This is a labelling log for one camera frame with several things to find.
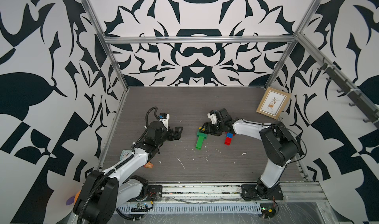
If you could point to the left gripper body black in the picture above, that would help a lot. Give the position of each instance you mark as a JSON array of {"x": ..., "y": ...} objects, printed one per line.
[{"x": 164, "y": 137}]

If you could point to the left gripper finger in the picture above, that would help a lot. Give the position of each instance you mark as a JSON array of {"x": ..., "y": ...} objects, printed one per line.
[
  {"x": 175, "y": 137},
  {"x": 178, "y": 130}
]

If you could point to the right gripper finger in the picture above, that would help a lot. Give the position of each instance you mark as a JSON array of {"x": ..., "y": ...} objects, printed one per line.
[
  {"x": 205, "y": 126},
  {"x": 205, "y": 131}
]

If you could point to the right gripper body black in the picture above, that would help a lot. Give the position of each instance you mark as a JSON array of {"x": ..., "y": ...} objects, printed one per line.
[{"x": 216, "y": 129}]

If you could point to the light green square lego brick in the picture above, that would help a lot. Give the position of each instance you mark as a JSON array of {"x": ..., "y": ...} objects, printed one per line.
[{"x": 200, "y": 139}]

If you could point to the red square lego brick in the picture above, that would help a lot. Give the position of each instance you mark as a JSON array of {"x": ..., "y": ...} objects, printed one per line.
[{"x": 228, "y": 141}]

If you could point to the dark green wide lego brick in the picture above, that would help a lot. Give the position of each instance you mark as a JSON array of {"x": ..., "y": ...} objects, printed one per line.
[{"x": 202, "y": 134}]

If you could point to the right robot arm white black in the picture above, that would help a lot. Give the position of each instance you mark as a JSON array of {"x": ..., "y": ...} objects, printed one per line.
[{"x": 279, "y": 144}]

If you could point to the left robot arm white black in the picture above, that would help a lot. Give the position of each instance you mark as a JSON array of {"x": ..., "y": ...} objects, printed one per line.
[{"x": 104, "y": 191}]

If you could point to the small colourful toy figure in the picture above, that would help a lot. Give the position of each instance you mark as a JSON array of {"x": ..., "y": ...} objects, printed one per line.
[{"x": 149, "y": 165}]

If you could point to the small teal alarm clock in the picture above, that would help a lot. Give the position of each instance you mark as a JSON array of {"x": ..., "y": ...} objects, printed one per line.
[{"x": 125, "y": 154}]

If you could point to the wooden framed picture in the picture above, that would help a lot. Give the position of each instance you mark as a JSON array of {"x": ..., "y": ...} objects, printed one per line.
[{"x": 273, "y": 103}]

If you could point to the small circuit board left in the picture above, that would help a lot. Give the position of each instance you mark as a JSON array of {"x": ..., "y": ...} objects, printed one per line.
[{"x": 141, "y": 206}]

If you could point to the small circuit board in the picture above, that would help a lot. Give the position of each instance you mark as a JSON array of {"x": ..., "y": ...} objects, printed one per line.
[
  {"x": 269, "y": 211},
  {"x": 141, "y": 206}
]

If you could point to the small circuit board right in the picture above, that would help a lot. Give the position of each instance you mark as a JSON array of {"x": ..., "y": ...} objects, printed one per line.
[{"x": 269, "y": 211}]

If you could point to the orange purple object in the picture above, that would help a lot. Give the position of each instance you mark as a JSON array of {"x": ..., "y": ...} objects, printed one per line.
[{"x": 72, "y": 200}]

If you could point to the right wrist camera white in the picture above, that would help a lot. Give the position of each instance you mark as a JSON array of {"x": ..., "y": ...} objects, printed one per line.
[{"x": 213, "y": 117}]

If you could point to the white slotted cable duct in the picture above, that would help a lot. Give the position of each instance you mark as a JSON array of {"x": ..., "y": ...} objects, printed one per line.
[{"x": 196, "y": 208}]

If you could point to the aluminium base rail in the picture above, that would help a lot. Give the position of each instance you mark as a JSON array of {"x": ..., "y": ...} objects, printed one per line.
[{"x": 191, "y": 192}]

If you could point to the wall hook rail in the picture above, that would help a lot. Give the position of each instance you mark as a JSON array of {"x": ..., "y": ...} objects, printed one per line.
[{"x": 346, "y": 87}]

